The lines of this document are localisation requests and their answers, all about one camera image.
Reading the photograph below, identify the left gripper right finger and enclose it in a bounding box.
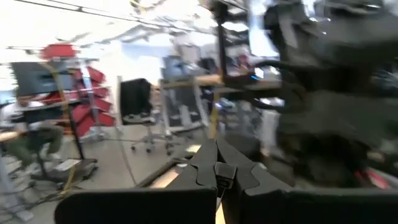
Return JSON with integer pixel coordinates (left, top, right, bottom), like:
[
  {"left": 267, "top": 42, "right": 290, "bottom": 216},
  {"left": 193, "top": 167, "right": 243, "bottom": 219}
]
[{"left": 217, "top": 139, "right": 398, "bottom": 224}]

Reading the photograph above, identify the yellow cable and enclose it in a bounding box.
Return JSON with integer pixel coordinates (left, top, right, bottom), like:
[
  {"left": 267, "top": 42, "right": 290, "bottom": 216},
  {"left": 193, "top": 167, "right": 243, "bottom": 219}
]
[{"left": 39, "top": 60, "right": 78, "bottom": 195}]

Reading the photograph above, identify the black monitor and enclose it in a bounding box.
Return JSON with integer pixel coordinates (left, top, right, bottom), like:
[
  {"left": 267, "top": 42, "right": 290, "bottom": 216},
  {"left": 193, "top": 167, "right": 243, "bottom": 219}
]
[{"left": 10, "top": 60, "right": 75, "bottom": 98}]

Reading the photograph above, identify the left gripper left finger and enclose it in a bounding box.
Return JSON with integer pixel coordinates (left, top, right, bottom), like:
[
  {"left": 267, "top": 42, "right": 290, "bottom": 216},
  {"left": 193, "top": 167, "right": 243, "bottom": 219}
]
[{"left": 55, "top": 139, "right": 218, "bottom": 224}]

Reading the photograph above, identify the person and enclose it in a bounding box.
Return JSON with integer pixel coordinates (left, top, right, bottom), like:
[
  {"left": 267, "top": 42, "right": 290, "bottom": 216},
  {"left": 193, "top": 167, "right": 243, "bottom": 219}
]
[{"left": 0, "top": 93, "right": 65, "bottom": 170}]

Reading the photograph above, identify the black labelled device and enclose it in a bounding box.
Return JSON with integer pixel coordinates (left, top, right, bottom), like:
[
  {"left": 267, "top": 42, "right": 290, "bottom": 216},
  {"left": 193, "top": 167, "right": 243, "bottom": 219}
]
[{"left": 222, "top": 73, "right": 261, "bottom": 90}]

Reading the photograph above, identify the metal shelf rack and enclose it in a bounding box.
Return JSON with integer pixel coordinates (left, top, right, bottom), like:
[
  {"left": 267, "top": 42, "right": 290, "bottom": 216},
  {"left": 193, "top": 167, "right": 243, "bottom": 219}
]
[{"left": 67, "top": 57, "right": 118, "bottom": 142}]

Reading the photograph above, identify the black desk pole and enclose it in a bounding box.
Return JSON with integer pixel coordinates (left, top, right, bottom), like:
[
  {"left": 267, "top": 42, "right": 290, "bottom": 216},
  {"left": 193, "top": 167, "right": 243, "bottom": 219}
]
[{"left": 214, "top": 0, "right": 230, "bottom": 78}]

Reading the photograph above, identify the red storage bin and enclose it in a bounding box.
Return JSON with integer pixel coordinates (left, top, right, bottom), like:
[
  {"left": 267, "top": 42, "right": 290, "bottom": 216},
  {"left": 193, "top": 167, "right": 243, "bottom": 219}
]
[
  {"left": 84, "top": 65, "right": 107, "bottom": 85},
  {"left": 39, "top": 42, "right": 78, "bottom": 60},
  {"left": 76, "top": 112, "right": 117, "bottom": 138},
  {"left": 70, "top": 98, "right": 113, "bottom": 124}
]

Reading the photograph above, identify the black office chair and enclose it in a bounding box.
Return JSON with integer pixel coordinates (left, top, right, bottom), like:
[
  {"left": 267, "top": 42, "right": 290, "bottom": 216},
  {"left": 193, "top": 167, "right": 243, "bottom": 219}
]
[{"left": 119, "top": 77, "right": 175, "bottom": 156}]

